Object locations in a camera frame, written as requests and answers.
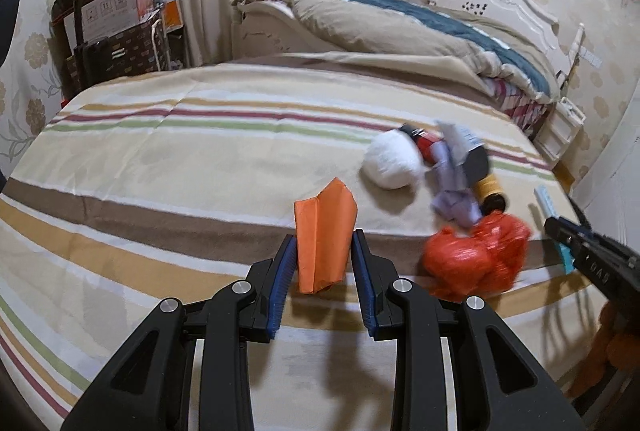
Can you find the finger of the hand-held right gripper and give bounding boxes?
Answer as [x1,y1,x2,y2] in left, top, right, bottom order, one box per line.
[569,198,596,232]
[544,215,613,287]

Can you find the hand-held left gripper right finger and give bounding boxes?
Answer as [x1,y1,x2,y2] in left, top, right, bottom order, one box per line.
[351,228,586,431]

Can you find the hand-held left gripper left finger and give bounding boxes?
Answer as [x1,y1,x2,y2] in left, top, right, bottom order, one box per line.
[60,233,300,431]

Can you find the blue and white box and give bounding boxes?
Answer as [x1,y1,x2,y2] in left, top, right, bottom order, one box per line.
[532,186,575,276]

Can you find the orange paper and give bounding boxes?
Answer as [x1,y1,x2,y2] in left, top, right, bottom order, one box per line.
[293,178,358,296]

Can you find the yellow bottle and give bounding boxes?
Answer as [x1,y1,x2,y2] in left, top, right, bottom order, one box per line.
[465,145,509,215]

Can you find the orange plastic bag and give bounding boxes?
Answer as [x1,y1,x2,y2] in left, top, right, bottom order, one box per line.
[422,210,532,298]

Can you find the lavender cloth glove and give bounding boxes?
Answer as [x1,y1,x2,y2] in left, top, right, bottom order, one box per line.
[430,120,488,229]

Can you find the white foam ball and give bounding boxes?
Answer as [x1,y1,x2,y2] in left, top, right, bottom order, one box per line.
[362,131,425,190]

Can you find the red label bottle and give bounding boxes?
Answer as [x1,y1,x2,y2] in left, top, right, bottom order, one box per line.
[400,124,446,168]

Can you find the white plastic drawer unit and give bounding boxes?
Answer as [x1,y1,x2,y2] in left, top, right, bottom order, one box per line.
[535,97,586,162]

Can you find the striped cloth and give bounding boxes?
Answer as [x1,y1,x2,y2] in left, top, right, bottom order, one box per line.
[0,52,601,431]

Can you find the bed with plaid sheet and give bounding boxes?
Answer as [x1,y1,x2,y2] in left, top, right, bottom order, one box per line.
[232,0,558,104]

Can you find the black shopping trolley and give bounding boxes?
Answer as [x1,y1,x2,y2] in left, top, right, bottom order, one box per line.
[50,0,173,97]

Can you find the white and orange box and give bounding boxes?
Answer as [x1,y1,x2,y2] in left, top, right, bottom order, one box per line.
[150,0,185,32]

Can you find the cardboard box with orange side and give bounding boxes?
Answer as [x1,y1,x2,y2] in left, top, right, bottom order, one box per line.
[77,0,151,39]

